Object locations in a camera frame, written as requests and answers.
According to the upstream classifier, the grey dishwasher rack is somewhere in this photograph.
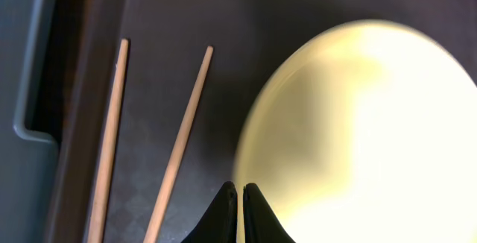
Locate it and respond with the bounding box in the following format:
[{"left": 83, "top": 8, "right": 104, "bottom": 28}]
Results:
[{"left": 1, "top": 0, "right": 58, "bottom": 242}]

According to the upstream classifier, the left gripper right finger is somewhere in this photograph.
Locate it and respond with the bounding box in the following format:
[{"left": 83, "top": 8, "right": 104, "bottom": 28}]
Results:
[{"left": 243, "top": 183, "right": 294, "bottom": 243}]

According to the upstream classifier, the dark brown serving tray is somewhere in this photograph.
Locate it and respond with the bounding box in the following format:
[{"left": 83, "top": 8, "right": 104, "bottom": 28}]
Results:
[{"left": 45, "top": 0, "right": 476, "bottom": 242}]

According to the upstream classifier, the yellow plate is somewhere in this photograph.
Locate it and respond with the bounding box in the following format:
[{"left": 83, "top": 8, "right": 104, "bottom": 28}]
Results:
[{"left": 233, "top": 20, "right": 476, "bottom": 242}]

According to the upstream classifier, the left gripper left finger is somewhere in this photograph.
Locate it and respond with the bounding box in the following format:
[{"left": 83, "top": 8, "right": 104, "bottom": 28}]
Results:
[{"left": 182, "top": 181, "right": 238, "bottom": 243}]

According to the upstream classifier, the wooden chopstick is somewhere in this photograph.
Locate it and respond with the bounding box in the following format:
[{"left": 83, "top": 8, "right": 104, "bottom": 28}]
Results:
[
  {"left": 86, "top": 39, "right": 130, "bottom": 243},
  {"left": 143, "top": 45, "right": 214, "bottom": 243}
]

